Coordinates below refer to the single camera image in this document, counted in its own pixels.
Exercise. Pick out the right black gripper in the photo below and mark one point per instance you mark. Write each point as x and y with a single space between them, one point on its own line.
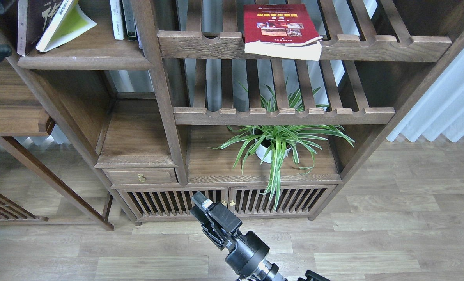
248 252

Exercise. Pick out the red cover book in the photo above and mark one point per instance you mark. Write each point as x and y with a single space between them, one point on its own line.
283 31

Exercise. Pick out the yellow green cover book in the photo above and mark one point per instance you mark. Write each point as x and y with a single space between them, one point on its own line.
68 23

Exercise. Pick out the dark maroon book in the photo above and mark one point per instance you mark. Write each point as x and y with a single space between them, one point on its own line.
34 16

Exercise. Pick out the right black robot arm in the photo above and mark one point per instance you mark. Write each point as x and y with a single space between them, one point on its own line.
247 253

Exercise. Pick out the brass drawer knob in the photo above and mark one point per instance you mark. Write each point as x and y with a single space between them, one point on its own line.
141 178

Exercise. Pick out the white plant pot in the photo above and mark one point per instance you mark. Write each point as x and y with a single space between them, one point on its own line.
272 152

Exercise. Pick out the green spider plant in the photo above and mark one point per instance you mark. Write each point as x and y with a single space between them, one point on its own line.
277 140

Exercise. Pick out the dark wooden bookshelf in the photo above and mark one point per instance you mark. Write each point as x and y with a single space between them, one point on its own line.
157 109

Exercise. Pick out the white upright book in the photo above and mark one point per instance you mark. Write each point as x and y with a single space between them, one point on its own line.
117 19

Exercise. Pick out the dark upright book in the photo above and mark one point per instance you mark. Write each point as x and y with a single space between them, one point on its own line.
130 24

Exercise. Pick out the white curtain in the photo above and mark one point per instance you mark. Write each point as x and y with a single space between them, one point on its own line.
440 112

